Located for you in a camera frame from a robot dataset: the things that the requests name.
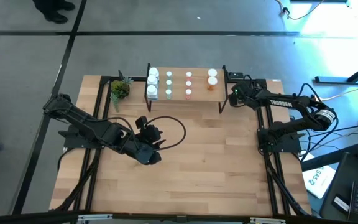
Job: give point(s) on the white paper blue print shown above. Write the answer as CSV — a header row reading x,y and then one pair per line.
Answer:
x,y
319,182

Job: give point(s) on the silver metal bracket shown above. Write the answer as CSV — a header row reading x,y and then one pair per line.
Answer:
x,y
95,217

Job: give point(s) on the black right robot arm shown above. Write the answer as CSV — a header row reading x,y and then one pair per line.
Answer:
x,y
291,104

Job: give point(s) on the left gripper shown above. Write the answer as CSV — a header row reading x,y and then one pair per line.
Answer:
x,y
149,135

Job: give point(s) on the black front crossbar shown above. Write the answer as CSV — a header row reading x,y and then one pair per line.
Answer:
x,y
141,216

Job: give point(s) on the black desk leg bar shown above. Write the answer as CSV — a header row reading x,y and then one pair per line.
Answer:
x,y
322,160

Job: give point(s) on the black stand base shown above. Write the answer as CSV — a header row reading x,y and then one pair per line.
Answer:
x,y
337,79

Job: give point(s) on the black laptop with keyboard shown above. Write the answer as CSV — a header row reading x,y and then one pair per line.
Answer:
x,y
343,177

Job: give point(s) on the small black device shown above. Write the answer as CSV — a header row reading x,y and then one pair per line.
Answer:
x,y
236,75

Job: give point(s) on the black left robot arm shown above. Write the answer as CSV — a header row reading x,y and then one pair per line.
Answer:
x,y
82,119

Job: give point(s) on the aluminium frame rail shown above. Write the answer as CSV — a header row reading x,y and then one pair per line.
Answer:
x,y
267,221

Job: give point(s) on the person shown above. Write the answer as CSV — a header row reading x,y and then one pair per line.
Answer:
x,y
53,9

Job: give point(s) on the white bottle blue label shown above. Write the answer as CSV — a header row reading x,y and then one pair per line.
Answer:
x,y
152,91
154,71

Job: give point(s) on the potted succulent plant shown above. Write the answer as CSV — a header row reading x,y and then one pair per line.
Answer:
x,y
120,89

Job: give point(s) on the black aluminium table frame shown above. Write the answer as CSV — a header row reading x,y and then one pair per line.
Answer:
x,y
106,79

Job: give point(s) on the small white sticker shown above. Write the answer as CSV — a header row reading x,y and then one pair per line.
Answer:
x,y
277,80

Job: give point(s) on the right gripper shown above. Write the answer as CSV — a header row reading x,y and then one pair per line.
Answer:
x,y
245,93

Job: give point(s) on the wooden shelf black legs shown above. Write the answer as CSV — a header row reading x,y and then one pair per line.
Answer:
x,y
197,93

